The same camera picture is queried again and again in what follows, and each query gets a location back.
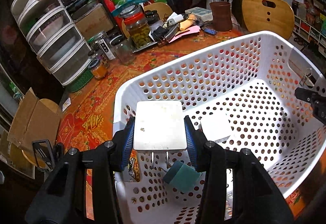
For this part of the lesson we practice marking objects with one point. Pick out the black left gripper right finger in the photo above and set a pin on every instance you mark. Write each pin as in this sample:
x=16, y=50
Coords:
x=256, y=198

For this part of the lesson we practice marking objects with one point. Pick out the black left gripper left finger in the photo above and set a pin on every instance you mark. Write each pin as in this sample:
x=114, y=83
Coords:
x=62, y=198

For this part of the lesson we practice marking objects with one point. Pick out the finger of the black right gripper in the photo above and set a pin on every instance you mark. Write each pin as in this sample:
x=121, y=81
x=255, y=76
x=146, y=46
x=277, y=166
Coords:
x=316, y=101

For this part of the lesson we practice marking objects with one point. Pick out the white perforated plastic basket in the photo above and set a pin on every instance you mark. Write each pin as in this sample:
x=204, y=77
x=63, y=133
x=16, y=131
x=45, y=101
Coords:
x=151, y=200

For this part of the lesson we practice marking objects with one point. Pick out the white plug charger adapter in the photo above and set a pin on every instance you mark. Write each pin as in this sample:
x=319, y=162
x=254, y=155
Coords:
x=159, y=128

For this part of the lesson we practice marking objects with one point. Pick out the metal binder clip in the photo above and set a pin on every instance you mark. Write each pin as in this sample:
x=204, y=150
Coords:
x=308, y=79

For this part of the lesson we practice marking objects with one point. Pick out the teal charger cube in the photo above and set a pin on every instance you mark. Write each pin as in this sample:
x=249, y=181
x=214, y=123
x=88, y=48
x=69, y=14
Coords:
x=181, y=177

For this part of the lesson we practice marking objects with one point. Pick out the white cube charger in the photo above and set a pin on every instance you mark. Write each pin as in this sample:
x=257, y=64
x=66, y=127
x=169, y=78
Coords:
x=216, y=127

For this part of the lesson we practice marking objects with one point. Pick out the brown cardboard box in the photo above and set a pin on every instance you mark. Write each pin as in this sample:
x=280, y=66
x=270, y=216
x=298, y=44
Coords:
x=36, y=119

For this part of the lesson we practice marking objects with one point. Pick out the orange floral tablecloth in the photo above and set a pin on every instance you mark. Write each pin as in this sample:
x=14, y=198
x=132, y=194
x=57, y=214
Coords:
x=107, y=96

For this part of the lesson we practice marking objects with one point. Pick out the wooden chair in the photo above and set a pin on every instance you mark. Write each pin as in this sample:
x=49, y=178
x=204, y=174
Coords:
x=276, y=16

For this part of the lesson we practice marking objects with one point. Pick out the green plastic basket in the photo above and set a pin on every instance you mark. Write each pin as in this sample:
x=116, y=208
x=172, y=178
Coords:
x=80, y=81

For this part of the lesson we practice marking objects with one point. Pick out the brown ceramic mug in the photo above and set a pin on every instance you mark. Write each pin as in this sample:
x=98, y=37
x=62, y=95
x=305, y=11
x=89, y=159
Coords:
x=221, y=16

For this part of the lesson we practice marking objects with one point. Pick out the small orange jam jar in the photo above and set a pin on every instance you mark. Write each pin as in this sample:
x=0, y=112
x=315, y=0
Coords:
x=97, y=68

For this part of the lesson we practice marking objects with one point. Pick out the empty clear glass jar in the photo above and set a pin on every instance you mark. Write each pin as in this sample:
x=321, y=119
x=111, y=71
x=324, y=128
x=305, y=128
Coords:
x=123, y=51

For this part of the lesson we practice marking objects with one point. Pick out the white labelled bottle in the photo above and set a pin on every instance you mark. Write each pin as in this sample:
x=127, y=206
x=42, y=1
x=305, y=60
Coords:
x=106, y=49

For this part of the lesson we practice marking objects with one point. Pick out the cardboard box on table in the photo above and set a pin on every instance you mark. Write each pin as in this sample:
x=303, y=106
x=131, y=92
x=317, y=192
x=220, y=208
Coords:
x=94, y=22

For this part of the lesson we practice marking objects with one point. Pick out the large red-lid pickle jar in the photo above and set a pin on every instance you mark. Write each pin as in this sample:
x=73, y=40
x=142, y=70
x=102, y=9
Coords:
x=138, y=28

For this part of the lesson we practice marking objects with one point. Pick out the grey plastic frame tool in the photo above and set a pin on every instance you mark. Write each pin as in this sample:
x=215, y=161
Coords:
x=46, y=155

